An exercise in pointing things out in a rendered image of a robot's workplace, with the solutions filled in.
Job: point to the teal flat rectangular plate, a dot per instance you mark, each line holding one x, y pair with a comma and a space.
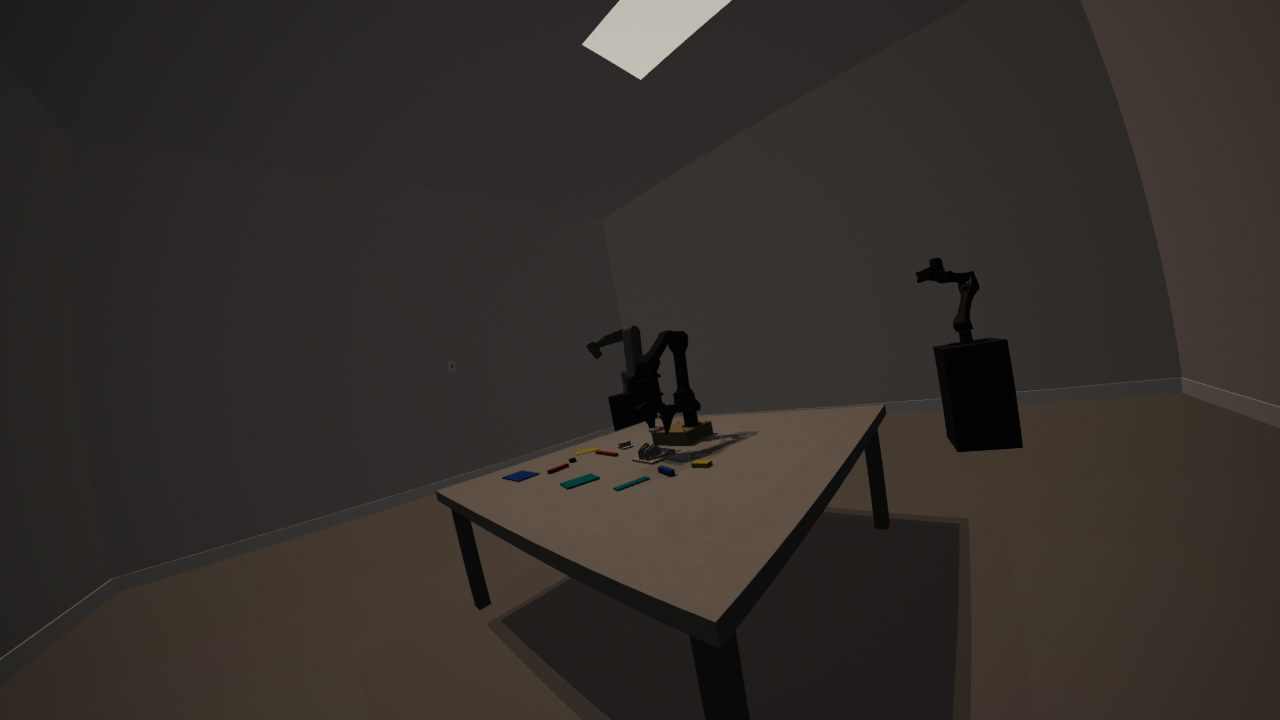
579, 481

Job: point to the teal flat bar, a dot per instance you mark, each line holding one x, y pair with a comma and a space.
635, 482

